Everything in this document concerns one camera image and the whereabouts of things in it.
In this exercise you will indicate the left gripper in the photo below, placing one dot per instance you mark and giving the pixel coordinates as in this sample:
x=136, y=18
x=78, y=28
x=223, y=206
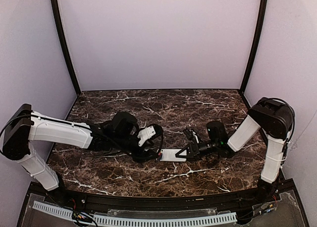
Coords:
x=145, y=156

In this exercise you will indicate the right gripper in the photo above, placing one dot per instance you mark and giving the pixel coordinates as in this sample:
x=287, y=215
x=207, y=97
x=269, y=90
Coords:
x=192, y=150

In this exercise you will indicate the white remote control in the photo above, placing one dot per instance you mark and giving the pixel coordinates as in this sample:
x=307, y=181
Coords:
x=169, y=155

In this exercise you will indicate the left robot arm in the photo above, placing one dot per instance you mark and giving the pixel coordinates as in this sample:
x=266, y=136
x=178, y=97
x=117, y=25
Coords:
x=121, y=133

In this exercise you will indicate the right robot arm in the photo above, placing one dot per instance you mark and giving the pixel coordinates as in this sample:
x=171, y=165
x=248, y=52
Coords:
x=272, y=118

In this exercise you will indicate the white cable duct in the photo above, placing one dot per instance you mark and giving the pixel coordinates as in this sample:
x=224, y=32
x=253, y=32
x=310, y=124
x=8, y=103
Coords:
x=123, y=218

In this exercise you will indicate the black front rail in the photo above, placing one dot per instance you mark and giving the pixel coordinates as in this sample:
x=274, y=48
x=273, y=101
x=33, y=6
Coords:
x=238, y=201

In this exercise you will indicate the right black frame post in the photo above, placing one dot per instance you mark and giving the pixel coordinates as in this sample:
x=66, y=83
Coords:
x=254, y=46

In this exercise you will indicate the black frame post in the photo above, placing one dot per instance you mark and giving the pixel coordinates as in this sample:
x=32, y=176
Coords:
x=64, y=46
x=254, y=46

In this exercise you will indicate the left black frame post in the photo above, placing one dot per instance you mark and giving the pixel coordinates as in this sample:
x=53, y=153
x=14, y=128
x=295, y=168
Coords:
x=64, y=46

